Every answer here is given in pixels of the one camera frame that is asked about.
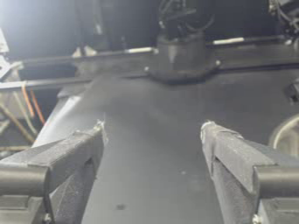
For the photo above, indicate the steel bowl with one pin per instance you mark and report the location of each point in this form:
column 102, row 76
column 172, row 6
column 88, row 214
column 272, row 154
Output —
column 285, row 137

